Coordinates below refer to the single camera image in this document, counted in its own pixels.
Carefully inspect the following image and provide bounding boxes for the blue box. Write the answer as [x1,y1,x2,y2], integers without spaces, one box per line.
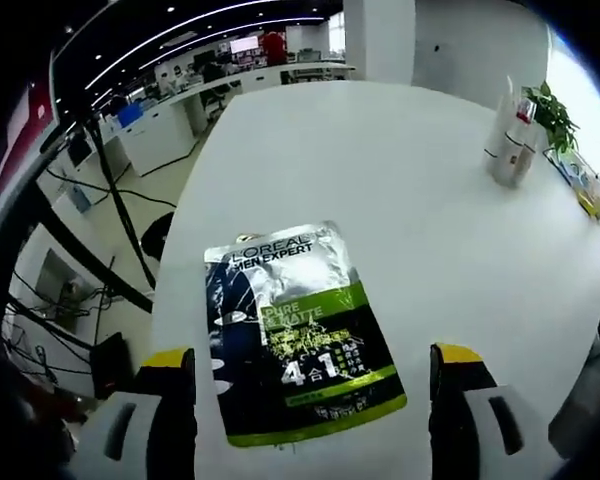
[116,103,147,127]

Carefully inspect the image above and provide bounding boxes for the black box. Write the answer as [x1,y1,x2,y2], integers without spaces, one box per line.
[88,331,132,400]

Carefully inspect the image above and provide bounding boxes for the green potted plant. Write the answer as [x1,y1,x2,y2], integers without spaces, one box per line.
[522,81,581,155]

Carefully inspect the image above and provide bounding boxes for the tall white skincare tube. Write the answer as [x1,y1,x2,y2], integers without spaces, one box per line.
[482,74,516,174]

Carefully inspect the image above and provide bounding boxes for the small yellow packet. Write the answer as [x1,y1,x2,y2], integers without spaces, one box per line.
[577,192,600,220]

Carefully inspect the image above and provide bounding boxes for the bright display screen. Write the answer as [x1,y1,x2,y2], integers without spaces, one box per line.
[228,37,262,55]

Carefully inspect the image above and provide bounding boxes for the long white counter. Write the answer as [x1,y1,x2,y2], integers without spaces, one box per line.
[99,59,357,176]

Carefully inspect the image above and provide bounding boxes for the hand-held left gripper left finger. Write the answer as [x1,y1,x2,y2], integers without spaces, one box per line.
[78,346,198,480]

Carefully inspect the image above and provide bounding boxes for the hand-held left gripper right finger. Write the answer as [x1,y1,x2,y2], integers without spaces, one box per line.
[427,342,547,480]

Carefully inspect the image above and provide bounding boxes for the green black skincare sachet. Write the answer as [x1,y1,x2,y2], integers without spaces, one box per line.
[202,218,409,448]

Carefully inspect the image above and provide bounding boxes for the white desk black legs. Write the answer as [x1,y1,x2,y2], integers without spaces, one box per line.
[0,114,156,321]

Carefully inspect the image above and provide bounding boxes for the black rounded object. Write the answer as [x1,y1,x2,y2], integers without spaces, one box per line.
[141,211,177,262]

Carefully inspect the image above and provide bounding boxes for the grey mesh office chair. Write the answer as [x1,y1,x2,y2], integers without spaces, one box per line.
[547,292,600,449]

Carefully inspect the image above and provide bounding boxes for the black cable bundle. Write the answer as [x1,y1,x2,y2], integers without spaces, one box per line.
[9,129,181,381]

